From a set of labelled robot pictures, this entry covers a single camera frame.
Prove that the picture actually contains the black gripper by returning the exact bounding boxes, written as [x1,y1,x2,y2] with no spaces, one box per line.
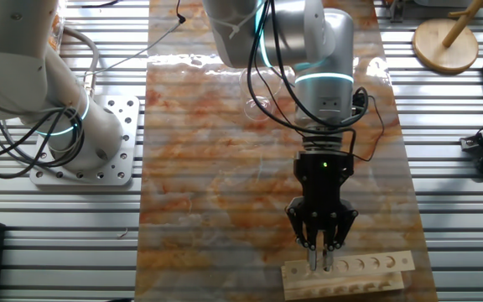
[285,151,360,273]

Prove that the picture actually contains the clear glass test tube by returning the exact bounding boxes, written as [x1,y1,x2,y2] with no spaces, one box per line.
[315,232,326,276]

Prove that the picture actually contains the wooden test tube rack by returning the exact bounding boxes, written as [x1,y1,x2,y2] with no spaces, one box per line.
[281,250,417,302]

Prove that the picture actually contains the orange marble pattern mat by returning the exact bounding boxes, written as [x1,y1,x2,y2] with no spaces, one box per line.
[134,0,439,302]

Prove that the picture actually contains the clear glass beaker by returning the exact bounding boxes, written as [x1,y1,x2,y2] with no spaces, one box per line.
[238,65,285,123]

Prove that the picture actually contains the wooden stand with round base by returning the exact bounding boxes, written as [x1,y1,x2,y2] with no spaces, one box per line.
[412,0,483,76]

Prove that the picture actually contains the clear plastic fruit tray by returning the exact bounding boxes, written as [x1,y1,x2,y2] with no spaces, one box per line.
[48,0,67,51]

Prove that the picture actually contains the thin black cable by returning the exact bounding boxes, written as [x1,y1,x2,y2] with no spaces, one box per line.
[350,95,386,164]

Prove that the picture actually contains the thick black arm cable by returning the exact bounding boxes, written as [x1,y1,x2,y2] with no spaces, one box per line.
[269,0,369,127]
[246,0,358,160]

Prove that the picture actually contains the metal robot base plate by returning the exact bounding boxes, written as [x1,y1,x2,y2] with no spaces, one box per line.
[29,94,141,188]

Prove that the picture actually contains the black cable bundle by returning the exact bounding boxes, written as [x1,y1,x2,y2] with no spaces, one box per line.
[0,107,86,180]

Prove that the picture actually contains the thin grey cable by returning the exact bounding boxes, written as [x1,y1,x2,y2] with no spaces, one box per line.
[82,0,187,79]

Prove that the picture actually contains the grey robot power cable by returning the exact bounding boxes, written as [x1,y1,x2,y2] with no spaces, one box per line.
[62,25,101,98]

